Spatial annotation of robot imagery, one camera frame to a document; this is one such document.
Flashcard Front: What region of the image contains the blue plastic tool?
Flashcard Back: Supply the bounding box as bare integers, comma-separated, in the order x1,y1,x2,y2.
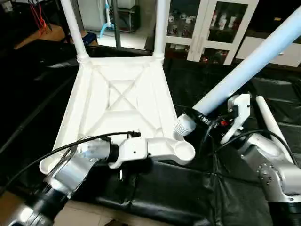
99,0,116,38

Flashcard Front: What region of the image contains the black metal pole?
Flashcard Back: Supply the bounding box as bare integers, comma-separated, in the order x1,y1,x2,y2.
112,0,122,48

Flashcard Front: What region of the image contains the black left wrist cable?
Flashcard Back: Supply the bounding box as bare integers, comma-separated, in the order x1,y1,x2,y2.
0,131,142,194

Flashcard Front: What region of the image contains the black work mat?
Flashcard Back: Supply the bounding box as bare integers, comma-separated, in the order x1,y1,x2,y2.
0,40,301,226

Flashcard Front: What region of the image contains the white drawer unit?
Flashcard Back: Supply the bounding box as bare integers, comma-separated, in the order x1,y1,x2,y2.
235,37,301,68

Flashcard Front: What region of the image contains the white plastic table top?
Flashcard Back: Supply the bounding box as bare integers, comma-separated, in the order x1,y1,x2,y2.
39,56,196,175

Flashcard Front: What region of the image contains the brown cardboard box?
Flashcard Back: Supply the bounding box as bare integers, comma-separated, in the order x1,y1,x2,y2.
71,31,99,47

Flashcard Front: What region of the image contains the orange cable bundle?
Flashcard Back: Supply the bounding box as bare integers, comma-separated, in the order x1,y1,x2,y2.
29,0,50,33

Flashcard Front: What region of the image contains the white glass-door cabinet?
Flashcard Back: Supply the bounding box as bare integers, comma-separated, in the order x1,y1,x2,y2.
165,0,259,65

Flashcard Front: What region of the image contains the flat brown cardboard sheet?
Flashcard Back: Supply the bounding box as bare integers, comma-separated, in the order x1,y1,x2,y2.
14,24,65,50

